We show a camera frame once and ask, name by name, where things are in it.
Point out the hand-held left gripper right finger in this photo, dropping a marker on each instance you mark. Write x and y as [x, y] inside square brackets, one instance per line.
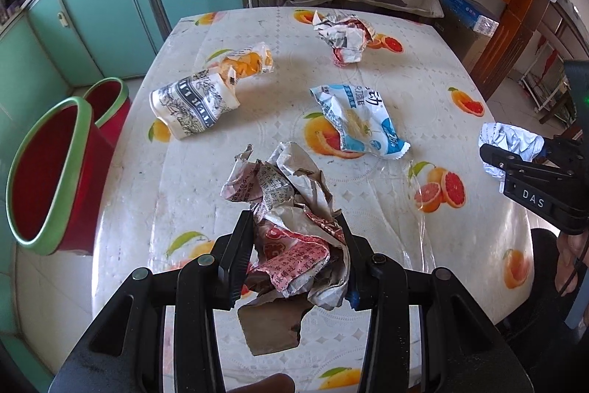
[356, 273]

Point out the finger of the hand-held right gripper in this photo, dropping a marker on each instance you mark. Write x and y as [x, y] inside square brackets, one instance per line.
[520, 169]
[562, 150]

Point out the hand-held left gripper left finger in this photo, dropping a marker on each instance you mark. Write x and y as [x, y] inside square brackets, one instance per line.
[237, 268]

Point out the silver foil wrapper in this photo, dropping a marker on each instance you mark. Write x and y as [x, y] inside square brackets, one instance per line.
[510, 139]

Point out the red white paper bag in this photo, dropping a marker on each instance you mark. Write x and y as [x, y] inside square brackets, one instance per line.
[285, 209]

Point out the large red green-rimmed bucket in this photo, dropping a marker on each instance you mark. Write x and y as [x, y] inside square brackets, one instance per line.
[60, 176]

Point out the person's right hand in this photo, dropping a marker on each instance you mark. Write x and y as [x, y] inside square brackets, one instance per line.
[570, 264]

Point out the person's left hand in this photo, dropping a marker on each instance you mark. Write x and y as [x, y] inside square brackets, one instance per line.
[267, 384]

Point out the clear plastic wrapper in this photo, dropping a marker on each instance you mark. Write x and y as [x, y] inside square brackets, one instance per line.
[421, 209]

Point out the wooden desk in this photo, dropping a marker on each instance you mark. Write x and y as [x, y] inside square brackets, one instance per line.
[506, 6]

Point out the blue white snack packet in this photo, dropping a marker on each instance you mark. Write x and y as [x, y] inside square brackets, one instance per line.
[359, 116]

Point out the crumpled black white paper cup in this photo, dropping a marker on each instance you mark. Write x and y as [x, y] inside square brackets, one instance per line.
[193, 107]

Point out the orange print tablecloth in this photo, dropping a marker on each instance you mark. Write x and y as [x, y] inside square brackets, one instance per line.
[285, 107]

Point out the blue box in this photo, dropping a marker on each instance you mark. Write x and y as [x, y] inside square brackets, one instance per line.
[467, 8]

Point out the small red green-rimmed bucket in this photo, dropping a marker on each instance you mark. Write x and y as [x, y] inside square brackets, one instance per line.
[112, 107]

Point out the orange snack packet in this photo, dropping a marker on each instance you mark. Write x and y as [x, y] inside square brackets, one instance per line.
[246, 64]

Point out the crumpled red silver wrapper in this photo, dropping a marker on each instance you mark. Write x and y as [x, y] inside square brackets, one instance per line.
[347, 38]

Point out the teal kitchen base cabinets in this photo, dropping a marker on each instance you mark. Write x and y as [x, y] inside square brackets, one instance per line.
[92, 6]

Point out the white metal frame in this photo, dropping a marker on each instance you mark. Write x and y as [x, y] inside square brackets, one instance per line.
[547, 84]

